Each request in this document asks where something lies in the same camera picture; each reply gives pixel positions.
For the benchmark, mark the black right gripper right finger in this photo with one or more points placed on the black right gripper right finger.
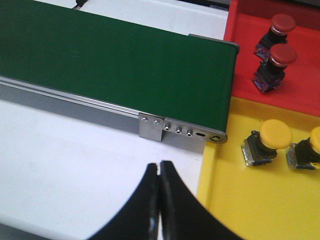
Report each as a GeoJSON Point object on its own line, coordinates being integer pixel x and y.
{"type": "Point", "coordinates": [183, 216]}

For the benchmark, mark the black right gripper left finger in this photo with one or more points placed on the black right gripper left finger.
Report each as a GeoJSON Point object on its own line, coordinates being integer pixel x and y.
{"type": "Point", "coordinates": [138, 219]}

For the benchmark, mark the yellow mushroom push button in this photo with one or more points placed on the yellow mushroom push button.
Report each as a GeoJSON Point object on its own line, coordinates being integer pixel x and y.
{"type": "Point", "coordinates": [261, 146]}
{"type": "Point", "coordinates": [305, 155]}

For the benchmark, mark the red mushroom push button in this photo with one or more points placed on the red mushroom push button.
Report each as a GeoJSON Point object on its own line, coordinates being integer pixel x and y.
{"type": "Point", "coordinates": [271, 72]}
{"type": "Point", "coordinates": [281, 24]}

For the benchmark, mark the yellow plastic bin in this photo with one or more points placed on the yellow plastic bin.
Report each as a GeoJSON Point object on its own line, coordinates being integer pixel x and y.
{"type": "Point", "coordinates": [264, 202]}

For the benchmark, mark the green conveyor belt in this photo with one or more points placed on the green conveyor belt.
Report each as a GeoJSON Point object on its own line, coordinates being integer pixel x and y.
{"type": "Point", "coordinates": [186, 78]}

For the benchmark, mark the steel end bracket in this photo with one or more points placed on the steel end bracket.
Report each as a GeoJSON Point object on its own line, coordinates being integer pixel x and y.
{"type": "Point", "coordinates": [195, 131]}

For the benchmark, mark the steel conveyor support bracket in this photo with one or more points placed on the steel conveyor support bracket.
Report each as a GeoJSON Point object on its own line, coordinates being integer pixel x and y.
{"type": "Point", "coordinates": [150, 126]}

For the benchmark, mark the aluminium conveyor frame rail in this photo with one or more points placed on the aluminium conveyor frame rail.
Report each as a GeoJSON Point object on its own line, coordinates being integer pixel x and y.
{"type": "Point", "coordinates": [68, 97]}

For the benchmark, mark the black sensor with cable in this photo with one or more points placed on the black sensor with cable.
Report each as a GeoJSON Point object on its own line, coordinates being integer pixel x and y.
{"type": "Point", "coordinates": [79, 4]}

